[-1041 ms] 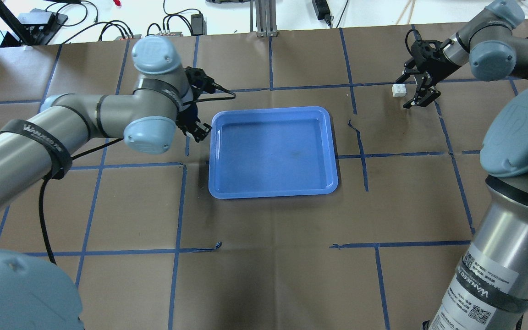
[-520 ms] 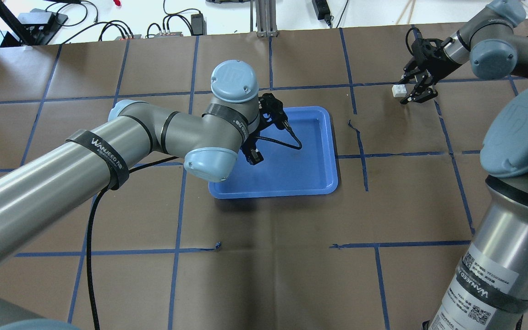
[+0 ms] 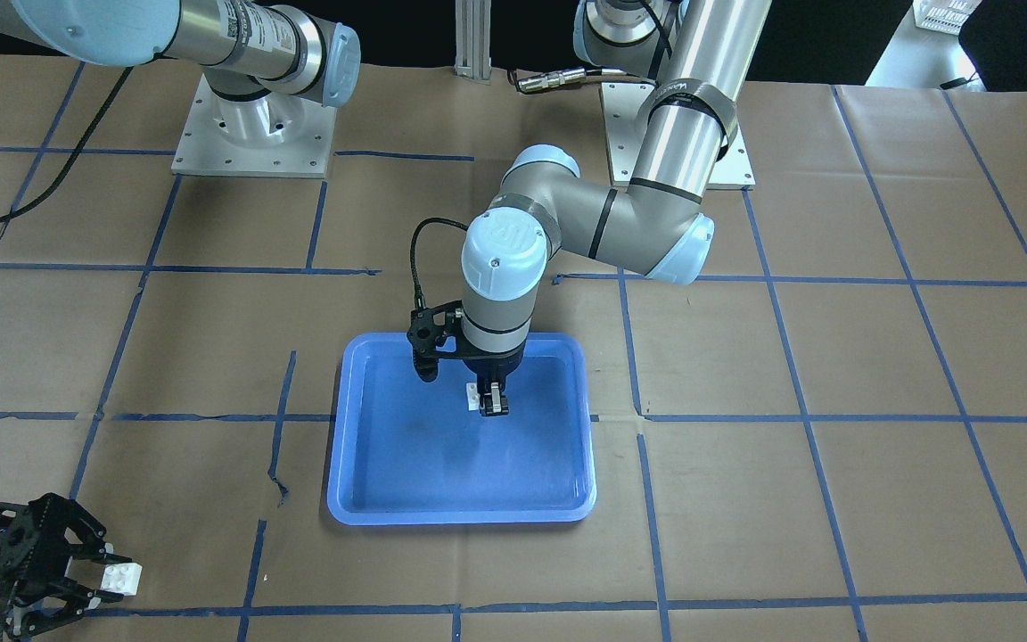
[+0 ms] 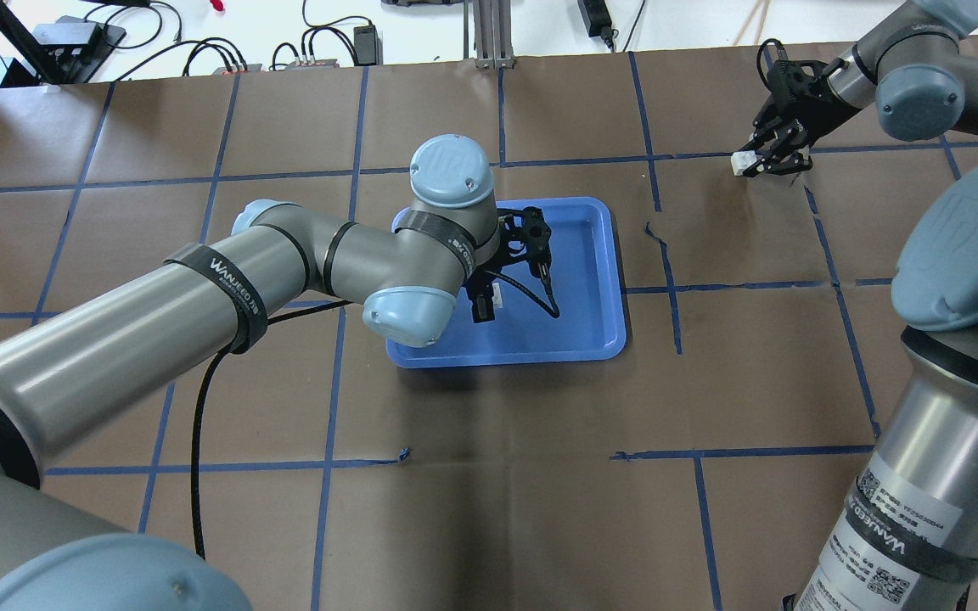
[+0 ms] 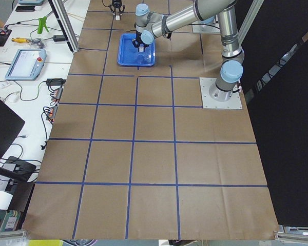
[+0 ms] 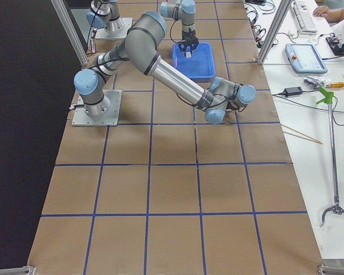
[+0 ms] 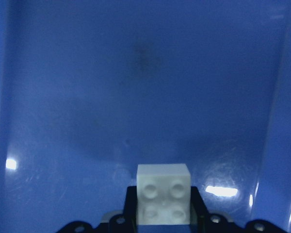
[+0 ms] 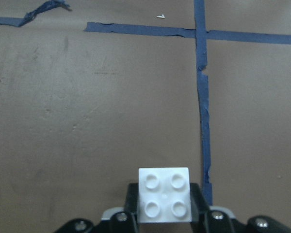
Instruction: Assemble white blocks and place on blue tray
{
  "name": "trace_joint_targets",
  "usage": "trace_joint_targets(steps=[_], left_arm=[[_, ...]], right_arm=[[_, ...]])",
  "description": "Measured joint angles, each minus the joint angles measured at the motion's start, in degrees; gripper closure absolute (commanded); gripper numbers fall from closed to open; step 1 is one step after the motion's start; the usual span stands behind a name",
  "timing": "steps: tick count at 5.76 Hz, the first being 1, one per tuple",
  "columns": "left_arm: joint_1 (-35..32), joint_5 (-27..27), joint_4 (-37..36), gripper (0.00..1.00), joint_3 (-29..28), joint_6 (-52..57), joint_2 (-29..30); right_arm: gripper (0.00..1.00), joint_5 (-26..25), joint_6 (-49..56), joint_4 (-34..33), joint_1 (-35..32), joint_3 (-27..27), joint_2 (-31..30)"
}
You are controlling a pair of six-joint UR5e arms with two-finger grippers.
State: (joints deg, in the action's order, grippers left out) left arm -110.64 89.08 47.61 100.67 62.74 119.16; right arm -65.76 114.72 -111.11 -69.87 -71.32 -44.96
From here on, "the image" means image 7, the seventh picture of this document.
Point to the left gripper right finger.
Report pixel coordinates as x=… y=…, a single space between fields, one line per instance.
x=198 y=212

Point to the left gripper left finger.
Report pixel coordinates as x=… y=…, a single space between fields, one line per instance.
x=130 y=209

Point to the white toy block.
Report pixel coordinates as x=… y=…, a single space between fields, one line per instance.
x=163 y=194

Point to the blue plastic tray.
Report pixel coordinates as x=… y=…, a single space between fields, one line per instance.
x=90 y=89

